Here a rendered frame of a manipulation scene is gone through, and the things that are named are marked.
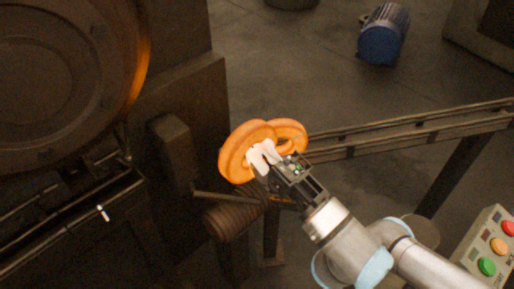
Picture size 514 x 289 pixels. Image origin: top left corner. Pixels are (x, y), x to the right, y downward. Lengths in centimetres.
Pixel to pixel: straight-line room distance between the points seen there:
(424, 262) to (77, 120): 68
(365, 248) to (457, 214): 126
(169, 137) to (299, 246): 90
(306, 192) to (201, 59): 50
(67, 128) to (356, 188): 144
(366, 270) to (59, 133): 56
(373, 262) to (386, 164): 132
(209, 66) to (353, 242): 59
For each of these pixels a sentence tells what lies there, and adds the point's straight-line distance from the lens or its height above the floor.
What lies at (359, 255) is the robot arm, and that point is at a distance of 65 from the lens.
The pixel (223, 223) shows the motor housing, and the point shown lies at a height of 52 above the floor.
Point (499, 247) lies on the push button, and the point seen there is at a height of 61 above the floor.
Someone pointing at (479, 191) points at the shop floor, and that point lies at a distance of 204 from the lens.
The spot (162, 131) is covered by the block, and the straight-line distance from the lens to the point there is 87.
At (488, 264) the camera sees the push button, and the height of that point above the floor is 61.
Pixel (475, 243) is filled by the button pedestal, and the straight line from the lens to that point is 102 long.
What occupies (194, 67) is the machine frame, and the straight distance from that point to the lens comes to 94.
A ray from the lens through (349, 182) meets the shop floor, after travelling 179.
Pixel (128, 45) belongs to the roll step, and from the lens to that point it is 66.
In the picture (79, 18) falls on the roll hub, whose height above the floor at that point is 117.
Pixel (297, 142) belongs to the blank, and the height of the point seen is 71.
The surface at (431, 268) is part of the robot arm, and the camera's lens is 75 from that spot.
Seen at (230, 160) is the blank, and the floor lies 86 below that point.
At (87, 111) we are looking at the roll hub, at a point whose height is 103.
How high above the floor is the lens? 138
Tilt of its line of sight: 47 degrees down
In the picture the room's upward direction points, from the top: straight up
